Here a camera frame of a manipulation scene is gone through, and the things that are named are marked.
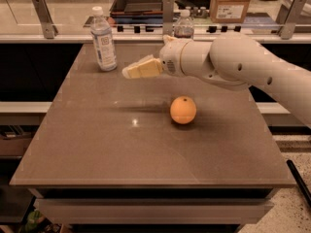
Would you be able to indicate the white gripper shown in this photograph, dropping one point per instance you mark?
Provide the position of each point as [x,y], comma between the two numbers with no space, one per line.
[170,57]

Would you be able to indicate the blue label plastic bottle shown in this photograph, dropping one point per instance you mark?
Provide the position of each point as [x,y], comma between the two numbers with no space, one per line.
[103,42]

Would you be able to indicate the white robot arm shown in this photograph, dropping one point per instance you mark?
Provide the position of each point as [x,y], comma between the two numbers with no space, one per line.
[232,61]

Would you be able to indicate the clear plastic water bottle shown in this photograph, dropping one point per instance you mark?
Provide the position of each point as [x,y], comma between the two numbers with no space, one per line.
[184,28]

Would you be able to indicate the dark open tray bin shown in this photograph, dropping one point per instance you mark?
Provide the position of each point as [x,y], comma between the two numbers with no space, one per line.
[136,7]

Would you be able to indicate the orange fruit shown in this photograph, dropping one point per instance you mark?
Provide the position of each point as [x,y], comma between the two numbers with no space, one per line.
[183,110]

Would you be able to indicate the cardboard box with label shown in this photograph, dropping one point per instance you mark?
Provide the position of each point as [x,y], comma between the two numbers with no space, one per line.
[228,11]

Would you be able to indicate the black rod on floor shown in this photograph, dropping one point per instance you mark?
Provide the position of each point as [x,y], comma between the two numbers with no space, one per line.
[300,182]

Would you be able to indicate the green object under table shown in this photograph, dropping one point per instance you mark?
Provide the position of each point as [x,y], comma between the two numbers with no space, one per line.
[33,220]

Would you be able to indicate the middle metal glass bracket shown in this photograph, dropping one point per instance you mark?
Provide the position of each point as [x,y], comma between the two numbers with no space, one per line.
[167,16]

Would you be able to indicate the metal glass bracket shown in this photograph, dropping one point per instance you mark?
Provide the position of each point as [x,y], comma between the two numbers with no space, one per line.
[167,16]
[48,27]
[287,30]

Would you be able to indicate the left metal glass bracket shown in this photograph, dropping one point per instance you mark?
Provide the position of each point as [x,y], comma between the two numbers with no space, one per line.
[48,27]

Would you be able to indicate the right metal glass bracket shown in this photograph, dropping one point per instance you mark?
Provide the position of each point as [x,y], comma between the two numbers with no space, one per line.
[287,30]

